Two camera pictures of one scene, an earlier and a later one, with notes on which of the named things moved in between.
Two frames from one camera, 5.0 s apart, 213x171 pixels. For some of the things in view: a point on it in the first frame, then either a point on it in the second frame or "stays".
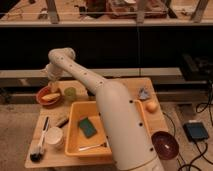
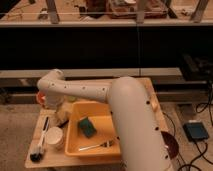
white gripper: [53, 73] to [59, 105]
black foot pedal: [195, 131] stays
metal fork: [92, 146] stays
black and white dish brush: [38, 154] stays
